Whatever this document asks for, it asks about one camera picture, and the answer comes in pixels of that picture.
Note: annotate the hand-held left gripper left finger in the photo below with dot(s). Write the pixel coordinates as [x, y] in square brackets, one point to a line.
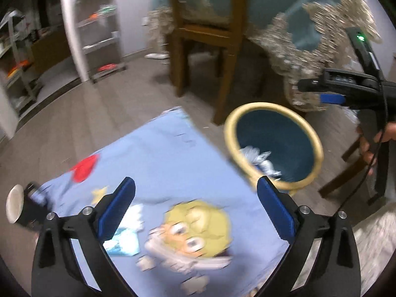
[116, 210]

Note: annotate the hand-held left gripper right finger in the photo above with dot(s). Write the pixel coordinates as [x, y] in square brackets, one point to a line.
[277, 212]

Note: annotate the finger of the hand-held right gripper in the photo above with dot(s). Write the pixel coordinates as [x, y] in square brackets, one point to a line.
[332, 99]
[312, 85]

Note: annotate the teal bin with yellow rim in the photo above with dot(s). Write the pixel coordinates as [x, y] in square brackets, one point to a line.
[272, 136]

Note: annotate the person's right hand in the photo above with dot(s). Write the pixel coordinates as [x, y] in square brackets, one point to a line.
[388, 134]

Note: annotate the teal fringed tablecloth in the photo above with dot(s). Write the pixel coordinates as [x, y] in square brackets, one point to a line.
[297, 37]

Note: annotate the blue cartoon printed cloth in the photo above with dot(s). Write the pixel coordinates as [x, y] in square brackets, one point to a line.
[173, 173]

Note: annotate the wooden stool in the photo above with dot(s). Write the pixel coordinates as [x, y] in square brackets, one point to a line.
[349, 173]

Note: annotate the black mug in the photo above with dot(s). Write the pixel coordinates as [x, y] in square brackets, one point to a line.
[29, 207]

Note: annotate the white fluffy rug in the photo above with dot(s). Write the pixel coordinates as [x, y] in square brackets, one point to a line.
[377, 241]

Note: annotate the wooden chair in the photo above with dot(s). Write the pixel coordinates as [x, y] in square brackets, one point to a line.
[204, 34]

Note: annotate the orange flat item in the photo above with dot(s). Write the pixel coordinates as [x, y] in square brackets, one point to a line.
[108, 67]

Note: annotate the white power strip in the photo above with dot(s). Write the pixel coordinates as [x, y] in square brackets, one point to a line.
[157, 56]

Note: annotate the metal shelf rack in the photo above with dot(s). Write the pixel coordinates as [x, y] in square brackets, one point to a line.
[18, 77]

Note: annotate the brown wooden cabinet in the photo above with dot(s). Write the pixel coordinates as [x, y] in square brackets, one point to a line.
[51, 48]

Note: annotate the grey rolling cart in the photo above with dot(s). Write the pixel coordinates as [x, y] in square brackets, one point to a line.
[99, 27]

